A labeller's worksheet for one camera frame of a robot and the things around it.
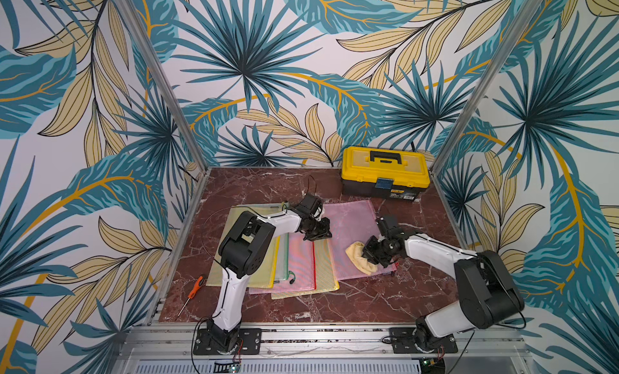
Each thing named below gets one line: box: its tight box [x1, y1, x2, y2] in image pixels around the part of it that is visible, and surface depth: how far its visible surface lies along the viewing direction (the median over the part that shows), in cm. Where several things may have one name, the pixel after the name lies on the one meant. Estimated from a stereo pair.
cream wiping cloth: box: [344, 241, 379, 276], surface depth 90 cm
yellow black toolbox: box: [340, 146, 431, 201], surface depth 100 cm
